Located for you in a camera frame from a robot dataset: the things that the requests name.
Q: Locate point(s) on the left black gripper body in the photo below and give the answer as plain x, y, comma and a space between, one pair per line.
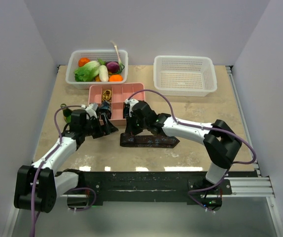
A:
93, 128

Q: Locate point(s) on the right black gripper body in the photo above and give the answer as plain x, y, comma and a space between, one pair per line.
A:
136, 125

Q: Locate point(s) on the brown patterned tie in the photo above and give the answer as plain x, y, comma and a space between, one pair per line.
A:
150, 141

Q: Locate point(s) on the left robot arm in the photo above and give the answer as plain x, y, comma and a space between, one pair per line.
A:
37, 185

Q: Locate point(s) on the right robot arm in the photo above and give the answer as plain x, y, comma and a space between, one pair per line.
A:
219, 140

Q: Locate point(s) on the rolled black tie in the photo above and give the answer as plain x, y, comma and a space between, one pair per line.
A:
126, 112

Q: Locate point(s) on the rolled dark blue tie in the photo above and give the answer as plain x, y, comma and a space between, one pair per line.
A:
105, 110

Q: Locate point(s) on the green glass bottle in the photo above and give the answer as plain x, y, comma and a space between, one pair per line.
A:
66, 112

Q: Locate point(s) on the rolled yellow tie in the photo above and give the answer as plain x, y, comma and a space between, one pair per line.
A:
107, 95

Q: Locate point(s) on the pink divided organizer tray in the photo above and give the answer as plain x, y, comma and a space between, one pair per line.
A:
119, 93

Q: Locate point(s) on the orange front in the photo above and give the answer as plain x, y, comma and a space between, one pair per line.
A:
115, 78

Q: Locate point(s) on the white radish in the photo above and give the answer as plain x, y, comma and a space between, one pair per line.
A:
103, 73

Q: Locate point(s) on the green lettuce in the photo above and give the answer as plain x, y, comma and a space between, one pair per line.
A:
88, 72

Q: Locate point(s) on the green onion stalk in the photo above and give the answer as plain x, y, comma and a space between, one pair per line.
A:
121, 66

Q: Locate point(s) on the purple onion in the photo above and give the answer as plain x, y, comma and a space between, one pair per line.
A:
113, 67

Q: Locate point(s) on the white vegetable basket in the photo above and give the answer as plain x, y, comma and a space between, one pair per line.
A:
106, 55

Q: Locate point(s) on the white empty basket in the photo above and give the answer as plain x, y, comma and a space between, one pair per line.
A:
184, 75

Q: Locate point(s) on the orange tomato back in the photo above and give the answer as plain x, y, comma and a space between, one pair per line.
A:
83, 61

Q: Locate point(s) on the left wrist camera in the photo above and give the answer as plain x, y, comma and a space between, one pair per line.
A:
92, 109

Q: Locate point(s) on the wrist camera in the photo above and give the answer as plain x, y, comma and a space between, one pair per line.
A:
92, 109
130, 103

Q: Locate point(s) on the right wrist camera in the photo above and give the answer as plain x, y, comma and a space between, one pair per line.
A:
130, 103

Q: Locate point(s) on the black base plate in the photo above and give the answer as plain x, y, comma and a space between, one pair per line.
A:
184, 186

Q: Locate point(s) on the aluminium frame rail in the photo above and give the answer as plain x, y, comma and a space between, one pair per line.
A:
250, 187

